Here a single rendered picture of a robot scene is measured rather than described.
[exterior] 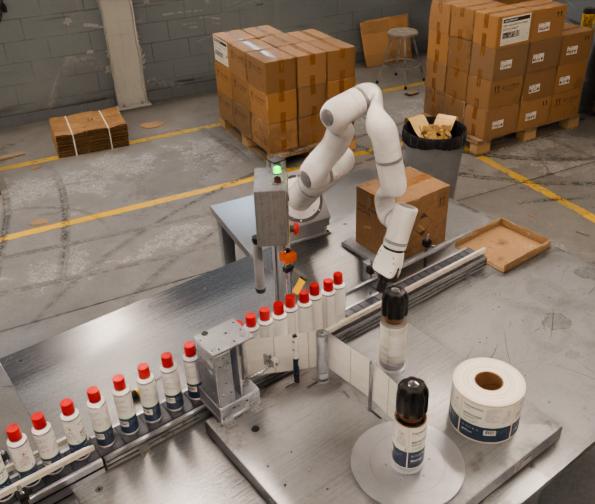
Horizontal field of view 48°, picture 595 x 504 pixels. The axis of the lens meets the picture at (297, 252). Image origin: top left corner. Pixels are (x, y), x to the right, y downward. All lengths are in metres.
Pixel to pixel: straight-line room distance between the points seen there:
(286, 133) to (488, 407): 3.96
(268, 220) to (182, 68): 5.61
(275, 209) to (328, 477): 0.77
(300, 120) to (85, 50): 2.60
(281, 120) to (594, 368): 3.68
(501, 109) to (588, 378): 3.78
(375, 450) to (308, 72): 3.98
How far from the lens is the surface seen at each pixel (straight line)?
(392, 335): 2.08
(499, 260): 2.87
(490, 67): 5.66
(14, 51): 7.15
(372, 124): 2.18
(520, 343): 2.45
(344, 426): 2.01
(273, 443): 1.97
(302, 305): 2.18
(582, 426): 2.21
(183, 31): 7.43
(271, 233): 2.01
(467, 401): 1.93
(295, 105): 5.51
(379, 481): 1.87
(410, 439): 1.79
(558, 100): 6.34
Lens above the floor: 2.34
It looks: 32 degrees down
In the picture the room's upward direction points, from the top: 2 degrees counter-clockwise
